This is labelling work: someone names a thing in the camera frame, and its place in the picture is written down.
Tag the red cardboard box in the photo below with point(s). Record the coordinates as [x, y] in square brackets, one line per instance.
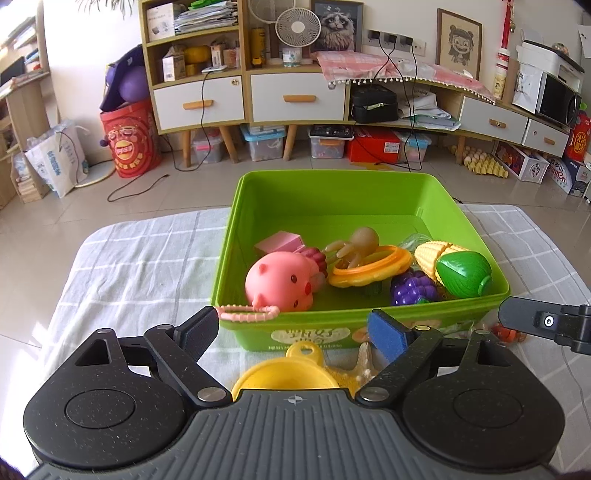
[374, 146]

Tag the clear storage box pink lid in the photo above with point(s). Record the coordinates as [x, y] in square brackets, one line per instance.
[207, 150]

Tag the small white box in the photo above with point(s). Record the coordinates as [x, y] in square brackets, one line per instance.
[173, 68]

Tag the white wall socket panel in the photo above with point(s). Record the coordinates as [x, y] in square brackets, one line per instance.
[395, 41]

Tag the framed cat picture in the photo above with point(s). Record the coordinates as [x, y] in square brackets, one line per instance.
[336, 25]

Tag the white curved drawer small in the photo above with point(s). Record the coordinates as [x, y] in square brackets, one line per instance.
[547, 138]

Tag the white round fan base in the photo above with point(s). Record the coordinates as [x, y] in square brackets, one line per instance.
[94, 175]

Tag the purple toy grapes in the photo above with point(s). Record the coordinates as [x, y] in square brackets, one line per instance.
[413, 288]

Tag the tall printed cup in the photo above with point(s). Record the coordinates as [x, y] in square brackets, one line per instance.
[501, 78]

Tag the white drawer wide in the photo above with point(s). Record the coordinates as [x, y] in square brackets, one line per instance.
[298, 97]

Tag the black bag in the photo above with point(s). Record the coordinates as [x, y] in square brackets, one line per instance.
[374, 105]

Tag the clear storage box blue lid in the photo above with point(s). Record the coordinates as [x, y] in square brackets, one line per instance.
[263, 144]

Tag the white checked blanket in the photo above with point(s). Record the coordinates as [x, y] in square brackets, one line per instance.
[138, 277]

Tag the clear plastic dish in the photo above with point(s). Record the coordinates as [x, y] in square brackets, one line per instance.
[413, 244]

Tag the clear storage box black lid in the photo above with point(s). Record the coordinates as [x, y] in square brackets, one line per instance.
[330, 143]

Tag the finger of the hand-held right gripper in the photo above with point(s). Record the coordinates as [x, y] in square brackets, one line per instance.
[531, 318]

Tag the toy corn cob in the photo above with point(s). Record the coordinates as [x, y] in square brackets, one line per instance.
[457, 270]

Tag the pink knobbly loop toy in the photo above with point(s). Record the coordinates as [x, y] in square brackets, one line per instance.
[249, 314]

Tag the red brown toy lobster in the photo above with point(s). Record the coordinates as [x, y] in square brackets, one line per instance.
[505, 334]

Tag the purple ball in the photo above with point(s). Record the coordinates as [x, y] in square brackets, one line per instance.
[136, 85]

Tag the pink notepad block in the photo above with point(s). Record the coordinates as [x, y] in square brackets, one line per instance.
[279, 242]

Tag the pile of folded papers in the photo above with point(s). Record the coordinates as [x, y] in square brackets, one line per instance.
[429, 113]

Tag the yellow round container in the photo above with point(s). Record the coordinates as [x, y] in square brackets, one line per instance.
[197, 55]

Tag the pink rubber pig toy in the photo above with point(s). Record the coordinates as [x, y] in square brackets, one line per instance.
[277, 279]

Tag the white printed carton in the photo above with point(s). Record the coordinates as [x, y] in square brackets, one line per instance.
[524, 164]

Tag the wooden side shelf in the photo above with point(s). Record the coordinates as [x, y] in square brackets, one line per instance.
[27, 115]

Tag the beige starfish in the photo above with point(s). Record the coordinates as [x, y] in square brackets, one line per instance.
[355, 376]

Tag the curved wooden low cabinet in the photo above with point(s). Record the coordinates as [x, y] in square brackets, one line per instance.
[443, 87]

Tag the framed cartoon girl picture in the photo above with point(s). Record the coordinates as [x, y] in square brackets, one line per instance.
[459, 41]

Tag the tan rubber octopus toy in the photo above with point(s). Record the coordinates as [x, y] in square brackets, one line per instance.
[362, 240]

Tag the green plastic box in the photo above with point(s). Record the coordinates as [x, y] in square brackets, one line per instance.
[332, 203]

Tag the red printed bucket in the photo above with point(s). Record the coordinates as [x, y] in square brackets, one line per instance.
[129, 143]

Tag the wooden shelf cabinet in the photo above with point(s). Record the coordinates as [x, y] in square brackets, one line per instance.
[244, 60]

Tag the yellow toy funnel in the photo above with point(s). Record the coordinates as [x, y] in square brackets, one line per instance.
[281, 378]

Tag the white printer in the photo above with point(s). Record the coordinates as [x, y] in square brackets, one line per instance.
[547, 57]

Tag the white product box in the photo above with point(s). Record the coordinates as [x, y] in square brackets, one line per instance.
[160, 21]

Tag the white drawer narrow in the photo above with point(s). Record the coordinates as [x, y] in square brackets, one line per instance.
[198, 104]

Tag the pink tasselled cloth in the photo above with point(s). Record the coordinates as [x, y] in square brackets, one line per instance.
[346, 64]

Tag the black microwave oven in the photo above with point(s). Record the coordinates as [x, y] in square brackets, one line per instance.
[558, 99]

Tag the yellow bottle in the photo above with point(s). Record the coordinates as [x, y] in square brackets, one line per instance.
[258, 48]

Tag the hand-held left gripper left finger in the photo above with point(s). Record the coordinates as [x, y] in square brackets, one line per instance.
[196, 334]

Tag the white shopping bag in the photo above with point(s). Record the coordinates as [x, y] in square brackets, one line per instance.
[55, 159]

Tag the yellow egg tray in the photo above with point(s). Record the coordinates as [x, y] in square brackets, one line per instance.
[480, 162]

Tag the white desk fan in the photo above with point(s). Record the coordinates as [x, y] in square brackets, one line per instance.
[298, 26]

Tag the red gift box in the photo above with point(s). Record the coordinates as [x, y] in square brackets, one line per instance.
[582, 138]

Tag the red hanging ornament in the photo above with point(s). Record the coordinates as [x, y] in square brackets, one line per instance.
[507, 23]

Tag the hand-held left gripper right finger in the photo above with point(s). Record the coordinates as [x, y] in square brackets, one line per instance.
[390, 339]

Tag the stack of papers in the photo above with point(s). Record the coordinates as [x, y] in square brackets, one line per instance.
[205, 17]

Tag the white curved drawer large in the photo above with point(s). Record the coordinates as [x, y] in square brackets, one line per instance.
[494, 122]

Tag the green houseplant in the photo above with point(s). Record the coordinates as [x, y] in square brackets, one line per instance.
[106, 7]

